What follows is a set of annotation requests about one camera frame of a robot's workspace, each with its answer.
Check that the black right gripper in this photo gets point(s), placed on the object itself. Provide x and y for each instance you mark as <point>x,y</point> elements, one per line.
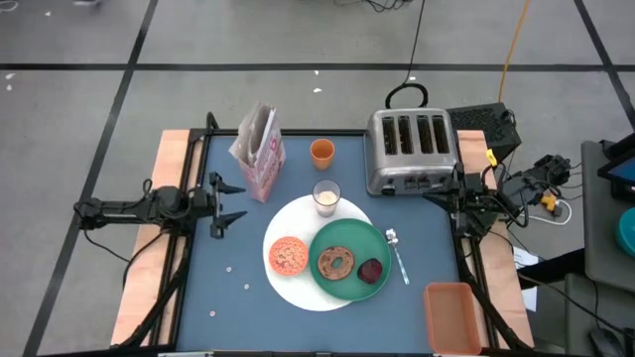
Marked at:
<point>471,198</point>

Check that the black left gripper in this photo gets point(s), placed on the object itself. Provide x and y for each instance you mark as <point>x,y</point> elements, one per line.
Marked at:
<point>203,203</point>

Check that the pink strawberry yogurt cereal box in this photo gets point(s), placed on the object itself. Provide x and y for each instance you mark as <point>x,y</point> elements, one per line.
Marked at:
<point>265,158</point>

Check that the silver spoon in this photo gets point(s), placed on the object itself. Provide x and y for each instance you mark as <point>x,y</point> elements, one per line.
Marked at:
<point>399,260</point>

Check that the dark red plum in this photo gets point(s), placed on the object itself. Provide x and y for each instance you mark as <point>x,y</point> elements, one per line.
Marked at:
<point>370,271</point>

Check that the brown bagel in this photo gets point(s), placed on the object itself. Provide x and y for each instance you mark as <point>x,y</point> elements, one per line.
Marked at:
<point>327,270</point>

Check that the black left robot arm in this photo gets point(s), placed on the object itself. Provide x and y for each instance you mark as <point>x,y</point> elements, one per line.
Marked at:
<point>124,208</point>

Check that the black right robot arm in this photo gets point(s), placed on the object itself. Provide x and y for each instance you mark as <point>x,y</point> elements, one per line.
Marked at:
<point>516,191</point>

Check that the stainless steel four-slot toaster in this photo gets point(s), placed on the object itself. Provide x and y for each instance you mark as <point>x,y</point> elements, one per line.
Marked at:
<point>412,163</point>

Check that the blue white patterned bowl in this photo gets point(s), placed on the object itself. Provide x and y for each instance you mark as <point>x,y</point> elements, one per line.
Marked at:
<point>289,256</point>

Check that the black computer box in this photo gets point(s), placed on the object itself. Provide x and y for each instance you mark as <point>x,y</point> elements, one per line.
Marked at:
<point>483,126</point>

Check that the clear glass with milk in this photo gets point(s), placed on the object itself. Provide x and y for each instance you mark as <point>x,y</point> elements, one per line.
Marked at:
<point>326,198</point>

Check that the green plate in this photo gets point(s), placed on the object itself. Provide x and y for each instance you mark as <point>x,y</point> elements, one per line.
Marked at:
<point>347,233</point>

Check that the orange plastic cup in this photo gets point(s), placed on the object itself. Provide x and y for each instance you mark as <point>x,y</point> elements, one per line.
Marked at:
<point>322,154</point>

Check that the round white woven placemat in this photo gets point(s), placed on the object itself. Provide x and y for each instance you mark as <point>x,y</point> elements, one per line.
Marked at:
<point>292,292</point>

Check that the orange rectangular plastic tray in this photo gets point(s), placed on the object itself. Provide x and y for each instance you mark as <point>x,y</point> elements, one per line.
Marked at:
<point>449,317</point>

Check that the grey side cart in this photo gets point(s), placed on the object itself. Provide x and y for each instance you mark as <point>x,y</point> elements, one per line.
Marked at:
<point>605,238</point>

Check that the black tablet screen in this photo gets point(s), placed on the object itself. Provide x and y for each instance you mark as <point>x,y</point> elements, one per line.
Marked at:
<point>622,168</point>

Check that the teal round dish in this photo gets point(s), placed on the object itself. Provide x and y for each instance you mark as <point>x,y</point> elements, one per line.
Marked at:
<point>627,233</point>

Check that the black computer mouse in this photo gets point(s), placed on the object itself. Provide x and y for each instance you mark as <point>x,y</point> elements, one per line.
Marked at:
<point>607,342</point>

